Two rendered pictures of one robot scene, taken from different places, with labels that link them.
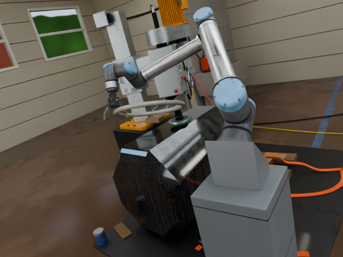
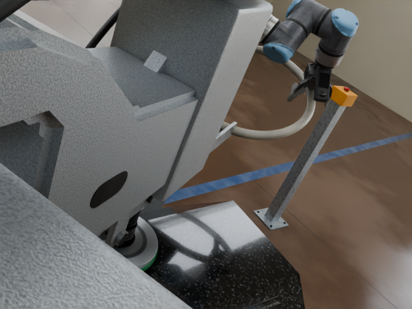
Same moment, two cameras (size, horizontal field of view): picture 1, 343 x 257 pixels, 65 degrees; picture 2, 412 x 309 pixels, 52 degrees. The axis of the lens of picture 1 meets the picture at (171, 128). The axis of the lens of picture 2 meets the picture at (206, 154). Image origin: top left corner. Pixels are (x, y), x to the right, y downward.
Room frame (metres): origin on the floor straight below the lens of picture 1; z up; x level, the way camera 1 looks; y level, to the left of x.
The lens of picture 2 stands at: (3.24, -0.03, 1.71)
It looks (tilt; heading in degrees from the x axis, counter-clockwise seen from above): 29 degrees down; 176
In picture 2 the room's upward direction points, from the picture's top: 24 degrees clockwise
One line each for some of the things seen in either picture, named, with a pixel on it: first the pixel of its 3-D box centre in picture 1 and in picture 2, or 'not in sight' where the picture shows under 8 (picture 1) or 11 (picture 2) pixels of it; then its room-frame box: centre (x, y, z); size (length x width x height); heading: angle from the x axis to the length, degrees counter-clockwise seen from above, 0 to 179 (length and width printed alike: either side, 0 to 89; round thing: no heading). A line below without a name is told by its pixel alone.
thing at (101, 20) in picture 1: (103, 19); not in sight; (3.17, 0.42, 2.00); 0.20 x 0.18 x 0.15; 44
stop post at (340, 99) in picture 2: not in sight; (305, 160); (0.68, 0.77, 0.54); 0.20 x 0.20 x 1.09; 44
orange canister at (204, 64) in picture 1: (208, 61); not in sight; (5.76, -1.10, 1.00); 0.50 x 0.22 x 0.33; 141
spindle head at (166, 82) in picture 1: (170, 71); (151, 95); (2.49, -0.12, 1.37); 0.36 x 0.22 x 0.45; 162
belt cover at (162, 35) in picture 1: (169, 36); not in sight; (2.74, -0.21, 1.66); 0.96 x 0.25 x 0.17; 162
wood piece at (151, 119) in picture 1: (154, 119); not in sight; (3.05, 0.17, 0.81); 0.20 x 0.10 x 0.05; 52
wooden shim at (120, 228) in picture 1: (122, 230); not in sight; (2.23, 0.71, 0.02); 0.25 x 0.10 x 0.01; 30
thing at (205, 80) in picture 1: (224, 85); not in sight; (5.72, -1.34, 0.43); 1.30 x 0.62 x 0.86; 141
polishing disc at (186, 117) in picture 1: (179, 119); (118, 238); (2.41, -0.10, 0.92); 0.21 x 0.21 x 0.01
